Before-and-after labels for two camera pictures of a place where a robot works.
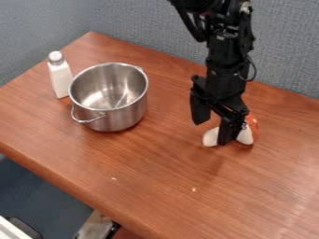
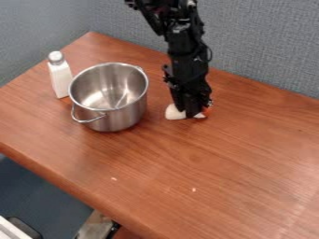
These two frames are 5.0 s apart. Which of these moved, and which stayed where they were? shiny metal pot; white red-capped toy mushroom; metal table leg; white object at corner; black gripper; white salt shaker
Moved: white red-capped toy mushroom; black gripper
Stayed: white object at corner; shiny metal pot; metal table leg; white salt shaker
